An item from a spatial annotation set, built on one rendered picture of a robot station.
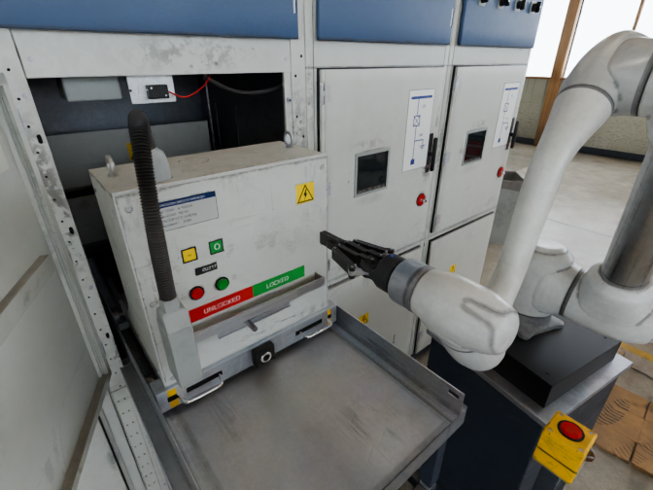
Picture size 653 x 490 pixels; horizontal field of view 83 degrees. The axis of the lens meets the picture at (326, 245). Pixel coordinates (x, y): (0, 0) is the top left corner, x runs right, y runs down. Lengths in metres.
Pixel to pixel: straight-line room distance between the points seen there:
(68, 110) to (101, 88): 0.73
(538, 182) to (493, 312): 0.29
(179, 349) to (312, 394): 0.38
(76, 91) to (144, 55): 0.16
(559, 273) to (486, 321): 0.66
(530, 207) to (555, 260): 0.47
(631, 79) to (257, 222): 0.77
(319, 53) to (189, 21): 0.39
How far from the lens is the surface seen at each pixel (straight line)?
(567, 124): 0.82
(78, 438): 1.08
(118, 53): 0.96
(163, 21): 0.97
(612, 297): 1.17
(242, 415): 0.98
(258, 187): 0.84
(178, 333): 0.76
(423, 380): 1.03
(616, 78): 0.89
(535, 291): 1.25
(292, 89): 1.14
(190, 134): 1.67
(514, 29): 2.05
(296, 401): 0.99
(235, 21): 1.03
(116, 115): 1.76
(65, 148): 1.58
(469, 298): 0.61
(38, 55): 0.94
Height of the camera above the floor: 1.60
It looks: 27 degrees down
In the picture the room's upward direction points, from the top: straight up
